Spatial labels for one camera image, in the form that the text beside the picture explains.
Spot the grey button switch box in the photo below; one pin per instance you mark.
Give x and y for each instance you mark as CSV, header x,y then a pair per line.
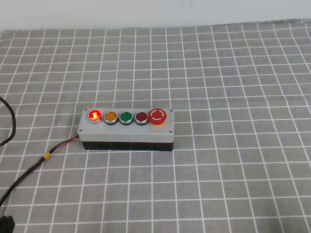
x,y
126,137

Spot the red emergency stop button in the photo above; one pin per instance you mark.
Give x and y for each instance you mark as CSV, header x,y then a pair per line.
x,y
157,116

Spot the dark red push button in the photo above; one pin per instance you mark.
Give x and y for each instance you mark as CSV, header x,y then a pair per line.
x,y
141,118

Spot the green push button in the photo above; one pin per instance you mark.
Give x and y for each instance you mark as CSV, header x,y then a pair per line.
x,y
126,118

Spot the yellow push button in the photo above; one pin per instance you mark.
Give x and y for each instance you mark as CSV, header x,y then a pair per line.
x,y
111,118

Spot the grey checked tablecloth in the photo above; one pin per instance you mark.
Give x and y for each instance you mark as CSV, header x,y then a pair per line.
x,y
241,162

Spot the red indicator lamp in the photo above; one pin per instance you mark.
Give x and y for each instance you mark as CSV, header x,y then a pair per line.
x,y
95,116

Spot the black object bottom left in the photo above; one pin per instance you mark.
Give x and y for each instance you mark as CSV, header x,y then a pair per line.
x,y
7,224

